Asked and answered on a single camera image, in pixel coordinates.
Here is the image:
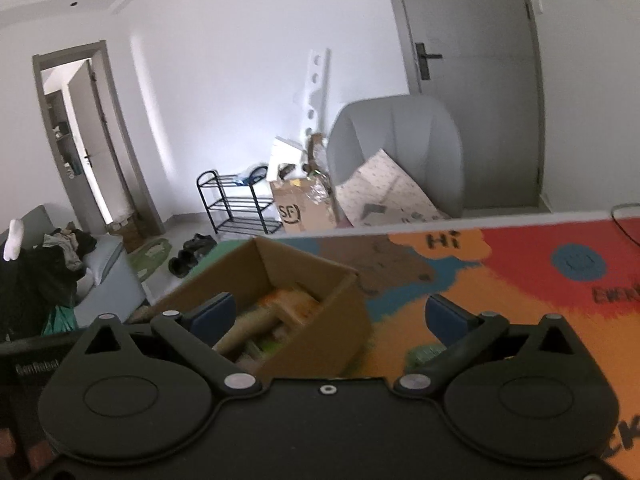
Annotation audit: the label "colourful printed table mat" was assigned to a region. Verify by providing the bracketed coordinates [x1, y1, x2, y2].
[215, 216, 640, 476]

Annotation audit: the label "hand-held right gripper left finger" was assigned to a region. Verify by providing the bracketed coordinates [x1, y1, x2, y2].
[81, 292, 264, 397]

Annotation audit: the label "black shoe rack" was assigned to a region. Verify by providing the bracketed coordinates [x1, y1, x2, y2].
[196, 169, 284, 236]

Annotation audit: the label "white soft item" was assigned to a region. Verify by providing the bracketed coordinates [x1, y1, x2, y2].
[2, 217, 27, 262]

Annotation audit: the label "white perforated board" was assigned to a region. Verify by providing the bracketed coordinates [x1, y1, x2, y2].
[295, 49, 332, 162]

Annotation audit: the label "white inner door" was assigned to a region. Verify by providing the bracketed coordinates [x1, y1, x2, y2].
[65, 59, 114, 227]

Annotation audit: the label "dark clothes pile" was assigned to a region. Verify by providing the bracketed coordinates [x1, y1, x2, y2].
[0, 227, 99, 342]

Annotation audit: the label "dotted white sheet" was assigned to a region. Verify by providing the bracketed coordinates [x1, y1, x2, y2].
[334, 148, 452, 229]

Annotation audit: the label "small brown basket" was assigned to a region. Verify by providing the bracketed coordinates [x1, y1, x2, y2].
[107, 212, 144, 254]

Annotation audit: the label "black shoe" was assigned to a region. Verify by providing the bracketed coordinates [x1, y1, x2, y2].
[168, 254, 197, 279]
[182, 233, 219, 257]

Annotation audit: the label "grey sofa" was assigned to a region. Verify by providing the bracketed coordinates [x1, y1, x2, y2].
[0, 204, 149, 332]

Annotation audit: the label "grey armchair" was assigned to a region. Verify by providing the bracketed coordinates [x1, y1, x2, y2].
[326, 96, 466, 219]

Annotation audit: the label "pale green snack packet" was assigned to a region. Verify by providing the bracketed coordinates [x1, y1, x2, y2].
[249, 336, 287, 362]

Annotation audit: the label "black cable bundle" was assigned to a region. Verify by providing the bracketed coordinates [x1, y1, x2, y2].
[609, 203, 640, 247]

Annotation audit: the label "grey door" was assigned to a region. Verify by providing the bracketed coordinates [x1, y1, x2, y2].
[382, 0, 547, 212]

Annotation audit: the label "green floor rug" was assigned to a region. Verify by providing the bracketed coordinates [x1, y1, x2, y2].
[127, 237, 172, 287]

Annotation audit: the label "brown paper tube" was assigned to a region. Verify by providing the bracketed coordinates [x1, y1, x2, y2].
[212, 307, 284, 357]

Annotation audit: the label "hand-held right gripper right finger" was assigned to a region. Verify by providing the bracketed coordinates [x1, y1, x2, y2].
[394, 293, 579, 397]

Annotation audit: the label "orange snack packet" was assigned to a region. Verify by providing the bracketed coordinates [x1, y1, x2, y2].
[257, 287, 322, 322]

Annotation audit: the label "green plastic bag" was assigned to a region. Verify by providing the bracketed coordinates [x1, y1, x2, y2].
[42, 305, 79, 337]

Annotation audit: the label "printed logo cardboard box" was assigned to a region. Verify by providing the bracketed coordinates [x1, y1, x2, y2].
[270, 174, 342, 234]

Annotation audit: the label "black door handle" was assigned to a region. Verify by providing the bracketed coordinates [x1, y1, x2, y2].
[414, 42, 444, 81]

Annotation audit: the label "white flat boxes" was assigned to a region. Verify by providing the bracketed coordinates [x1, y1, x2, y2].
[267, 135, 307, 182]

